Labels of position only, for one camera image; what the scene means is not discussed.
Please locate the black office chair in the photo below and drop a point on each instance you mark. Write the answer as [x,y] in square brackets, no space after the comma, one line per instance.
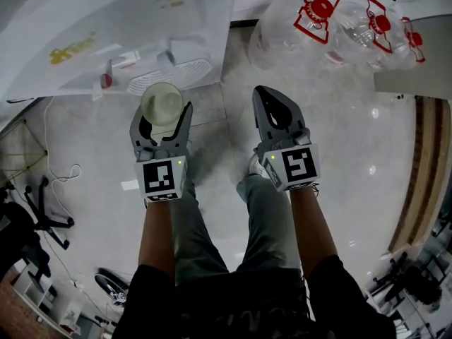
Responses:
[413,281]
[24,231]

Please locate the person's right forearm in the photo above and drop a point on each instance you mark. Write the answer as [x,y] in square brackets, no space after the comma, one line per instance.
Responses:
[312,224]

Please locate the person's jeans leg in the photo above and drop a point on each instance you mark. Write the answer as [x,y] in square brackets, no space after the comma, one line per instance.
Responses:
[194,231]
[268,224]

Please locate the person's black shirt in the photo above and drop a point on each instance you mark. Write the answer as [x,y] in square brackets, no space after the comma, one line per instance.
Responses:
[247,302]

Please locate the red water dispenser tap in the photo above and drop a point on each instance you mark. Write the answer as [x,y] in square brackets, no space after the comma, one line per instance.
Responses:
[106,78]

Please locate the white shelf unit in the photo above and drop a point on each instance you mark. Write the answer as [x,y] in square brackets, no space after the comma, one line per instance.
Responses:
[42,295]

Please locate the curved wooden panel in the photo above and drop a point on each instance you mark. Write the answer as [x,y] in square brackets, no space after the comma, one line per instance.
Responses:
[423,175]

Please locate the white water dispenser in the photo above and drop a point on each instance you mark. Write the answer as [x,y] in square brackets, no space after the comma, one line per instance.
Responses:
[88,19]

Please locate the white drip tray grille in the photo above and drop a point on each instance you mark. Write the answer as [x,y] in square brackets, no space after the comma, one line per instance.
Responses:
[183,71]

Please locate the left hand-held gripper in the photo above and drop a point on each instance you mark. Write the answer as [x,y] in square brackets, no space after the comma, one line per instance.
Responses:
[160,180]

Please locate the blue water dispenser tap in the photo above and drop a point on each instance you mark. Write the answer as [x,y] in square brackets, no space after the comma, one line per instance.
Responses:
[166,56]

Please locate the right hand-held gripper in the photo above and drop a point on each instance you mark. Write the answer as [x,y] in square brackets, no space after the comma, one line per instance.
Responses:
[298,168]

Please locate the person's left forearm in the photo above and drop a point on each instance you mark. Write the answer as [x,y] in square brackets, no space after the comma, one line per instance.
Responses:
[155,235]

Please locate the translucent plastic cup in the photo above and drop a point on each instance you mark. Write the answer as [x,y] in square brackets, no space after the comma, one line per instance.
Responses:
[161,102]

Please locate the person's white right shoe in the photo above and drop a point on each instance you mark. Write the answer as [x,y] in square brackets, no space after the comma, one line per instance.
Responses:
[256,164]

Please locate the black round wheel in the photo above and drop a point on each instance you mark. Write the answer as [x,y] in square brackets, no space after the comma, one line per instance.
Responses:
[111,288]

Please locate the person's left jeans leg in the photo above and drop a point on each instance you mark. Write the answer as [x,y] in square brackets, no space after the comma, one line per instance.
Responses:
[194,231]

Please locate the person's right jeans leg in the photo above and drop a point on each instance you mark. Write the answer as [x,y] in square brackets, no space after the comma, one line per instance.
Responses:
[268,224]

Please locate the grey table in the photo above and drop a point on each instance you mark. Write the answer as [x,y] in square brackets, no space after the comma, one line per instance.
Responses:
[416,83]

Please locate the white paper sheet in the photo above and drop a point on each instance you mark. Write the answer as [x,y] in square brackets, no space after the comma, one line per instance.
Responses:
[129,185]

